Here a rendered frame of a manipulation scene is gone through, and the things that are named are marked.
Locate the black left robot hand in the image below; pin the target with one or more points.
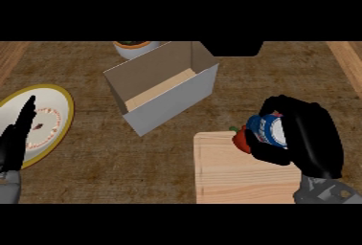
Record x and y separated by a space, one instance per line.
14 143

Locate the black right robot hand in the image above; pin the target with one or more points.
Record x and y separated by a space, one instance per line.
314 140

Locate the blue and white can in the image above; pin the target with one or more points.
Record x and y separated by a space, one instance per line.
270 130

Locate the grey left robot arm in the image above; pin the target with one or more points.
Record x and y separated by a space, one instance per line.
10 188

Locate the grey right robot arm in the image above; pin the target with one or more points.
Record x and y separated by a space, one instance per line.
326 191

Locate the pale wooden cutting board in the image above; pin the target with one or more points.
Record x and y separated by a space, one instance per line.
240 173

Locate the grey cardboard box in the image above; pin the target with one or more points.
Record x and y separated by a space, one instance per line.
163 87

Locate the white plate with yellow rim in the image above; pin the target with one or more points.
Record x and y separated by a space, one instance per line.
48 124

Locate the red bell pepper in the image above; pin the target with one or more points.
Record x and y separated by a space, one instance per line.
242 140

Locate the black appliance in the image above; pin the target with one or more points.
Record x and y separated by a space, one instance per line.
234 48

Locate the white pot with plant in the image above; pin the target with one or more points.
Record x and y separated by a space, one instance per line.
135 48

